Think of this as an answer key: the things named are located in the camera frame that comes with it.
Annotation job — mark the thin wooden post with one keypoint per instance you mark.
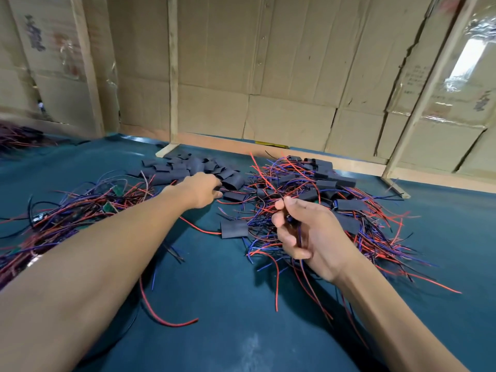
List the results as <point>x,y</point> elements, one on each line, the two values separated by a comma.
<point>173,69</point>

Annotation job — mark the pile of sleeved wired boards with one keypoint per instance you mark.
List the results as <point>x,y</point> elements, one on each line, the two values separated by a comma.
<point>349,205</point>

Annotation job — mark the wooden ledge board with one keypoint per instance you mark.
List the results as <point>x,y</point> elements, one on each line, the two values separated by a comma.
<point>217,142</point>

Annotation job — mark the person's left forearm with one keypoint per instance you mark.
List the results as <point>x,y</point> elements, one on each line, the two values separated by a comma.
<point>77,282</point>

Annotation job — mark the pile of black sleeve pieces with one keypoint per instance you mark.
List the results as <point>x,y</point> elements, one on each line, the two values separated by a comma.
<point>194,165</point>

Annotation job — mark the person's right forearm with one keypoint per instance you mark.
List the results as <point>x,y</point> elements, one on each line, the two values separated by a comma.
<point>403,329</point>

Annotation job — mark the clear plastic sheet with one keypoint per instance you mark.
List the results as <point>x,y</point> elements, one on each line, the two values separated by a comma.
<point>469,58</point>

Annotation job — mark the person's left hand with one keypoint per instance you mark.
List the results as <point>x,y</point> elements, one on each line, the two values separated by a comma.
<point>195,191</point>

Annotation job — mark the pile of unsleeved wired boards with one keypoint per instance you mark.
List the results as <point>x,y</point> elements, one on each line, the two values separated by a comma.
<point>77,205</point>

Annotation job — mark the pale slanted wooden post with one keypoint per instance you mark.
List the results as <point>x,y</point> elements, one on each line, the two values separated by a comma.
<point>430,85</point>

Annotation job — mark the person's right hand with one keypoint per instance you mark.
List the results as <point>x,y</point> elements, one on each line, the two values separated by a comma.
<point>322,240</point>

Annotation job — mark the wide wooden post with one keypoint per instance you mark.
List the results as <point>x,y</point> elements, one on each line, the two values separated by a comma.
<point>87,69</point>

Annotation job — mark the yellow strip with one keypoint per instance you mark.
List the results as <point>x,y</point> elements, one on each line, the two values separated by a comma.
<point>271,144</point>

